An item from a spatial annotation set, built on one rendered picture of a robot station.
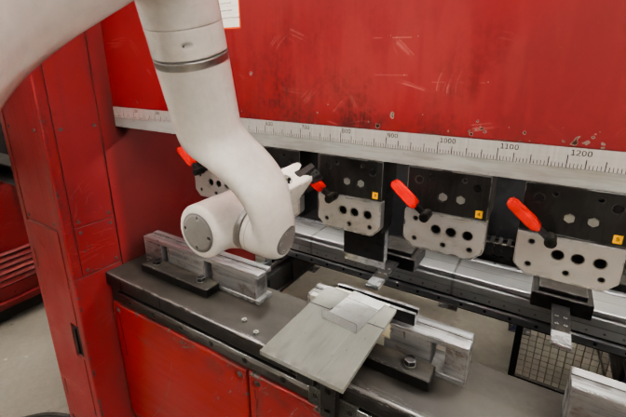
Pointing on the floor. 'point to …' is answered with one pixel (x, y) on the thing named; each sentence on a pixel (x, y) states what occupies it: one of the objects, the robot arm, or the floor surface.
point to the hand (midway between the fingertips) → (309, 180)
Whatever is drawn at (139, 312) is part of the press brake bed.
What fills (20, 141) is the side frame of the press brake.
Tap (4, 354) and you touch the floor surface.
